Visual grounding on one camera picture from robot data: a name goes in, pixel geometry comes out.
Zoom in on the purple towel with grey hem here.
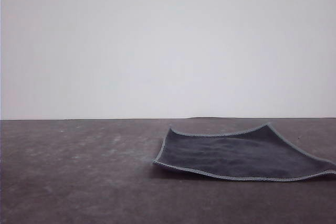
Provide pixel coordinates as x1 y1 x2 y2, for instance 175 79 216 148
152 122 336 183

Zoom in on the grey table cloth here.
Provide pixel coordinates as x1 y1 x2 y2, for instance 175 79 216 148
0 116 336 224

